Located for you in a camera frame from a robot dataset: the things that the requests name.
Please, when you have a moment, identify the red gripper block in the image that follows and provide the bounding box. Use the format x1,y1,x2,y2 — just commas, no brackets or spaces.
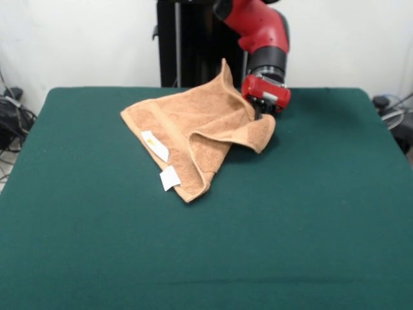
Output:
241,74,292,121

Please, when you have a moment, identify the tan terry towel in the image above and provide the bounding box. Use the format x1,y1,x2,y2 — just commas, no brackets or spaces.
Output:
120,57,277,205

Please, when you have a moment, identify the dark green table cloth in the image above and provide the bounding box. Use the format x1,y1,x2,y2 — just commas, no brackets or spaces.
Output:
0,86,413,310

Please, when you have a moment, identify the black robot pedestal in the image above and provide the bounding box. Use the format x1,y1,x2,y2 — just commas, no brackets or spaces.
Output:
151,0,259,88

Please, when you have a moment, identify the black device with cables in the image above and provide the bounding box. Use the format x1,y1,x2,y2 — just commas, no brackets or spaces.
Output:
372,95,413,154

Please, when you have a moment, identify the black cable bundle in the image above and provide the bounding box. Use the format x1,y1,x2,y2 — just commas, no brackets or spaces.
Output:
0,86,38,156

